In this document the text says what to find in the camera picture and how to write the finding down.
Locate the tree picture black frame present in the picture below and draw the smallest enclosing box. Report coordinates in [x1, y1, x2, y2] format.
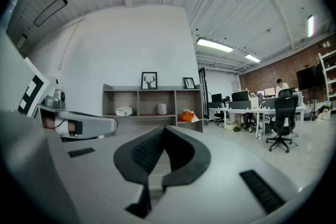
[183, 77, 196, 90]

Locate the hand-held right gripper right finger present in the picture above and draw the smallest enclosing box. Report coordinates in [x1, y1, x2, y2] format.
[146, 125, 302, 224]

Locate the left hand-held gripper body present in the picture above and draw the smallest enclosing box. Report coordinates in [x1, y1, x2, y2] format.
[0, 30, 79, 224]

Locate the deer picture black frame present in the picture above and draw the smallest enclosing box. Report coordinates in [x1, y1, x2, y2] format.
[141, 71, 158, 90]

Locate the dark long ceiling lamp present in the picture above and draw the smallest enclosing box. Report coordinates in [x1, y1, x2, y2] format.
[33, 0, 68, 28]

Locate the black office chair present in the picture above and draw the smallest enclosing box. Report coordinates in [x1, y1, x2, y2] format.
[214, 97, 229, 126]
[266, 88, 300, 153]

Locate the black wall television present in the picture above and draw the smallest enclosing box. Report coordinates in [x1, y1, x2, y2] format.
[296, 64, 326, 91]

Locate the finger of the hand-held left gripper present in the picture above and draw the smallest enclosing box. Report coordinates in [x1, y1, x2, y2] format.
[58, 110, 119, 140]

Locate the white office table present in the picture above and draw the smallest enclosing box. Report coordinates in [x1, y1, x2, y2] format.
[208, 105, 307, 139]

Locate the white storage rack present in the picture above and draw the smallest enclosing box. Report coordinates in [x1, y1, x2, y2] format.
[317, 50, 336, 113]

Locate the black door frame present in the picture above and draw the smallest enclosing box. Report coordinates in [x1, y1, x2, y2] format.
[198, 67, 210, 120]

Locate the grey wall device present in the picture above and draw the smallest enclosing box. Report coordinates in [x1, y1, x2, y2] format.
[17, 34, 28, 48]

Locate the person's left hand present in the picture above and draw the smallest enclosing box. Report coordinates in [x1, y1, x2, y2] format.
[41, 115, 77, 137]

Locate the grey wood-grain table top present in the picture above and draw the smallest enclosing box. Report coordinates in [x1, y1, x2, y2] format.
[148, 151, 173, 191]

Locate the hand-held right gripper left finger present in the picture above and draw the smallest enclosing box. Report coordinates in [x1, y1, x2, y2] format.
[62, 125, 166, 224]

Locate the white packet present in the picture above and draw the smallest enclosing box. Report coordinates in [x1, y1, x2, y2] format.
[115, 106, 134, 116]

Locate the dark table partition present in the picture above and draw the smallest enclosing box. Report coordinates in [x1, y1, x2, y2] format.
[228, 101, 252, 110]

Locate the white wall cable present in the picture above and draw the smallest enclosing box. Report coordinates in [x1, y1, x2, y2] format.
[58, 14, 86, 71]

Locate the grey wooden shelf desk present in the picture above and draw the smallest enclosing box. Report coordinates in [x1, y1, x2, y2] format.
[102, 83, 204, 137]

